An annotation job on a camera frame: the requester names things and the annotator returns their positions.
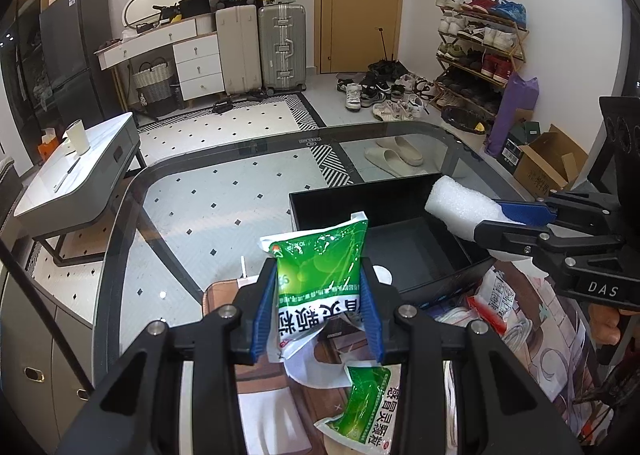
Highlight white dresser with drawers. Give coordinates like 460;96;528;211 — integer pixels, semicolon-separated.
95;15;224;111

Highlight wooden shoe rack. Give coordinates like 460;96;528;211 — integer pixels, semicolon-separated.
432;0;531;121

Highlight black cardboard box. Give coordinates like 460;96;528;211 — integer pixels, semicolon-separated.
289;172;506;293

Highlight black white patterned rug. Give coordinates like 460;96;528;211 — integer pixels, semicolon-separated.
135;91;361;186

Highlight person's right hand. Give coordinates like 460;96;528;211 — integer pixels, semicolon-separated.
587;305;640;353

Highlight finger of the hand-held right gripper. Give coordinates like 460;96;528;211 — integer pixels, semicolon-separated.
500;192;621;231
472;218;626;278

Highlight black umbrella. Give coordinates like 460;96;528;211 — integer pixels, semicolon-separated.
367;26;401;78

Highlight purple yoga mat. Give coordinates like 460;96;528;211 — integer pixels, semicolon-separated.
485;72;540;158

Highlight white cable coil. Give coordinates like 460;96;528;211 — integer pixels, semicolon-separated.
500;315;538;356

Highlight white coffee table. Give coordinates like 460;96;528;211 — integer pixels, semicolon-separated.
14;112;148;266

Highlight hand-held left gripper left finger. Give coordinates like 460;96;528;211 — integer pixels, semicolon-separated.
57;257;278;455

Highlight orange box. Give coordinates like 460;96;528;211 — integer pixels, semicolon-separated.
37;130;68;166

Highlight black mesh basket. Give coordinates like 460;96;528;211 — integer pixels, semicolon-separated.
441;105;488;135

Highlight red label rope bag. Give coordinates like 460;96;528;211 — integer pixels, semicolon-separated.
467;267;526;331

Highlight green medicine sachet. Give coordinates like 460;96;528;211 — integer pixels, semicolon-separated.
315;362;396;453
260;212;371;363

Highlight white pen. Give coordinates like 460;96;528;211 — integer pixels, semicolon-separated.
54;158;82;192

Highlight silver suitcase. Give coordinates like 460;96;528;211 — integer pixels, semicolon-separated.
257;2;307;93

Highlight white foam roll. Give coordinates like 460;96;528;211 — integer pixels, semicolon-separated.
425;175;536;263

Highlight grey refrigerator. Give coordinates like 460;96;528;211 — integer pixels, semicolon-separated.
39;0;126;128

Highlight open cardboard box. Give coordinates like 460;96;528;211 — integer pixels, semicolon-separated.
512;124;590;201

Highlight black labelled box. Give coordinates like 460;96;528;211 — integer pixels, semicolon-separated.
500;135;531;170

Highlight grey cabinet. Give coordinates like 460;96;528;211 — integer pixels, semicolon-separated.
0;255;108;455

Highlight beige suitcase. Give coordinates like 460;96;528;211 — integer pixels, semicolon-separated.
215;4;263;96

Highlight white paper cup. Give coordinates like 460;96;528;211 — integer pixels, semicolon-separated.
66;119;89;155

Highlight pile of loose shoes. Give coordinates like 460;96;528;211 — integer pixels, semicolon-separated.
336;70;436;122

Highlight woven basket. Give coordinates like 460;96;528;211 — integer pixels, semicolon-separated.
131;60;177;103

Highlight wooden door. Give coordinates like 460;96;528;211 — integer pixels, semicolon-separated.
314;0;406;76

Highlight printed cartoon desk mat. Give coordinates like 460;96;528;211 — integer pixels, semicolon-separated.
202;255;616;455

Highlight black handbag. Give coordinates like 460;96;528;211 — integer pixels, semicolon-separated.
177;0;216;18

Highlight rows of racked shoes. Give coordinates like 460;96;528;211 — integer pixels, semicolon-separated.
434;0;528;111

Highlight oval white mirror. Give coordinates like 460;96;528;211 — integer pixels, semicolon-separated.
122;0;196;31

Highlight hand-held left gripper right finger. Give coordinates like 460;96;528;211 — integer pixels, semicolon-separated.
360;257;583;455

